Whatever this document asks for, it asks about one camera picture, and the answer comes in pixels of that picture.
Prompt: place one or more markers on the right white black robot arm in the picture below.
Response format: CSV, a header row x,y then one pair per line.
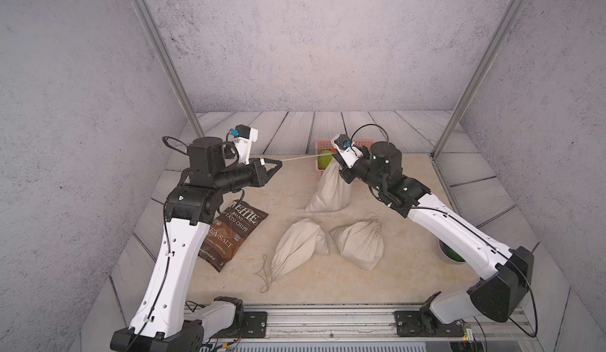
x,y
505,274

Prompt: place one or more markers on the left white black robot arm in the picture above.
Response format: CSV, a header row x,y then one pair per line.
x,y
216,167

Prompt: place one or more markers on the beige cloth bag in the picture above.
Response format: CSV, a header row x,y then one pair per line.
x,y
332,194
361,243
299,243

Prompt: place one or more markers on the left aluminium frame post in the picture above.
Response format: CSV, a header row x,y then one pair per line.
x,y
148,23

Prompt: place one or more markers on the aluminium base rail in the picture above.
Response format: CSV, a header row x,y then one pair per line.
x,y
362,328

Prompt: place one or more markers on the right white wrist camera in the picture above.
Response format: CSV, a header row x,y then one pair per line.
x,y
350,154

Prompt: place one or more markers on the green bowl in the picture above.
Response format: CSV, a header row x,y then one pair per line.
x,y
448,254

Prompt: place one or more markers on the left green cabbage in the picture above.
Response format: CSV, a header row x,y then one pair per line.
x,y
325,158

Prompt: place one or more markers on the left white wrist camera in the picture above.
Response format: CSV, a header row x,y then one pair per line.
x,y
243,139

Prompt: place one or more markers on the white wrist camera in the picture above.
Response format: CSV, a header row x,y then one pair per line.
x,y
243,139
350,154

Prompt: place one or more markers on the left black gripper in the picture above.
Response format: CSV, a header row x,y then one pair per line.
x,y
255,176

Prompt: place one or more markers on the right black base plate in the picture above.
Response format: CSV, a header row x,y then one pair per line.
x,y
424,324

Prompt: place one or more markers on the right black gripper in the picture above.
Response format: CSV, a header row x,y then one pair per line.
x,y
351,174

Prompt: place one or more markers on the right aluminium frame post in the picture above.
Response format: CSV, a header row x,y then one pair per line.
x,y
501,31

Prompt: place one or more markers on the pink plastic basket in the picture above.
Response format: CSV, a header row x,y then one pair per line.
x,y
326,145

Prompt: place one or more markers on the brown chips bag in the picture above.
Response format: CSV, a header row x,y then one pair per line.
x,y
228,231

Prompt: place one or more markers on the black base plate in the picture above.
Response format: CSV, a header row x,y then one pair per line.
x,y
424,324
248,325

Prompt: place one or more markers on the aluminium frame post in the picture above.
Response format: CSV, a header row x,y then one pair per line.
x,y
501,31
148,23

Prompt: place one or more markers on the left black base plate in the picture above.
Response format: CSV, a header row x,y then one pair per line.
x,y
248,325

